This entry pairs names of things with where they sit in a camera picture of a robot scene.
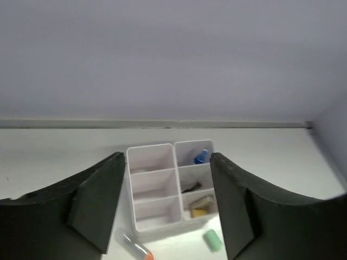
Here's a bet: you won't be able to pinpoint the blue capped glue bottle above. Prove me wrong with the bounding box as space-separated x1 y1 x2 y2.
194 149 209 165

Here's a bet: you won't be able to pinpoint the white right organizer box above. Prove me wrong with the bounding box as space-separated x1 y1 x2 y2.
173 140 219 223

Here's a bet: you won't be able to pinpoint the grey eraser block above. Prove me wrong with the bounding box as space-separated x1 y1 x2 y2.
189 196 215 209

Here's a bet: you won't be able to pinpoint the brown eraser block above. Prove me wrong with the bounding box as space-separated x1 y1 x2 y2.
190 207 209 219

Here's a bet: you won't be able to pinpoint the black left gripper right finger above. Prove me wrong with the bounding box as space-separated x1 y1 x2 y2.
210 153 346 259

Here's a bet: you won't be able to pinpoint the white left organizer box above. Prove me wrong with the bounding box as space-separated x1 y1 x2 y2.
126 144 183 235

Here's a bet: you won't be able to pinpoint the white organizer box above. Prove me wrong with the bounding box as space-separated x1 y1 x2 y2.
126 144 183 235
173 140 219 223

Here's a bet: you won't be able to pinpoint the green highlighter cap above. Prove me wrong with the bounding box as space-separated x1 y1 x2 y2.
203 229 223 252

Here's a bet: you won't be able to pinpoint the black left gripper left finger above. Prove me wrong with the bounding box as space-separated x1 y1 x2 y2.
1 152 125 259

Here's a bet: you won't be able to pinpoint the black handled scissors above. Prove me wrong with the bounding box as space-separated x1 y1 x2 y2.
182 182 202 193

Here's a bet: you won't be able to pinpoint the orange tip clear highlighter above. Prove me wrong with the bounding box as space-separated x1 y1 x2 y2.
114 228 155 260

